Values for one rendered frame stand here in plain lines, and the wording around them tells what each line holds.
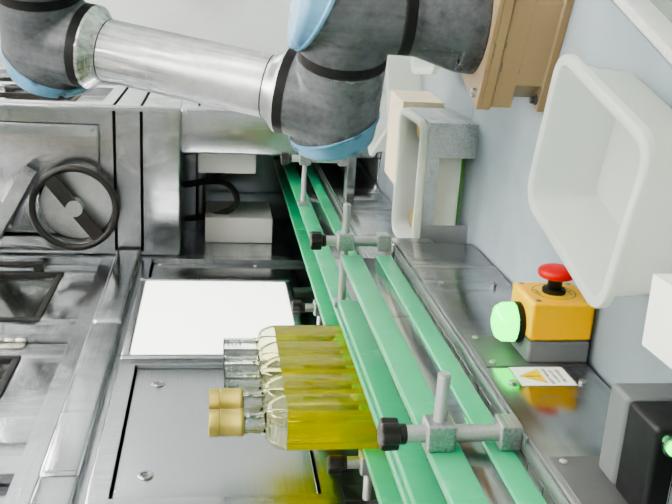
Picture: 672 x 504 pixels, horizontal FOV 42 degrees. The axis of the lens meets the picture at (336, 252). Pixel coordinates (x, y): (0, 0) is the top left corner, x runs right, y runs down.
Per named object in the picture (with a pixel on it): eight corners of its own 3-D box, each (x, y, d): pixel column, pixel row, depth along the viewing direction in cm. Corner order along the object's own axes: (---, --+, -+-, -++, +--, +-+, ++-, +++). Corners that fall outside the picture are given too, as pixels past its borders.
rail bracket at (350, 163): (373, 204, 203) (278, 201, 200) (378, 133, 198) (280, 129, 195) (377, 209, 199) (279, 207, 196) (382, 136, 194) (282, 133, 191)
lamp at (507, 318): (510, 332, 98) (484, 332, 97) (514, 295, 97) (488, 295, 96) (523, 348, 94) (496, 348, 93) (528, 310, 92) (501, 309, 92)
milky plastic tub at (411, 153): (436, 229, 158) (389, 229, 157) (448, 107, 151) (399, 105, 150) (462, 259, 142) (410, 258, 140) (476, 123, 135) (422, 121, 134)
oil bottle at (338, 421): (420, 428, 116) (261, 431, 113) (424, 390, 114) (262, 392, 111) (430, 450, 111) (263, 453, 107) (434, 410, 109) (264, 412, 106)
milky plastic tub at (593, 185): (640, 49, 87) (558, 44, 86) (756, 145, 68) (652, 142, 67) (597, 200, 96) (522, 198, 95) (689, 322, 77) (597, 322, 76)
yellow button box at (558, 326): (566, 338, 101) (505, 338, 99) (575, 277, 98) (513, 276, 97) (591, 363, 94) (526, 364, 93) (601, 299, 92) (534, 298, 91)
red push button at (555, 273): (529, 289, 96) (533, 260, 95) (563, 289, 97) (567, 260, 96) (542, 301, 93) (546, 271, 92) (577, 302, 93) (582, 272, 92)
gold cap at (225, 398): (241, 403, 117) (208, 403, 116) (242, 382, 115) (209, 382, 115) (242, 420, 114) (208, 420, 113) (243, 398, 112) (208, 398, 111)
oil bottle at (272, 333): (388, 356, 138) (253, 357, 135) (390, 323, 136) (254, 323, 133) (395, 371, 132) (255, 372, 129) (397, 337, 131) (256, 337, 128)
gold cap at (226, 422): (244, 416, 107) (208, 416, 106) (243, 442, 108) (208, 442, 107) (243, 403, 110) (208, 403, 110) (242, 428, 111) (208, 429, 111)
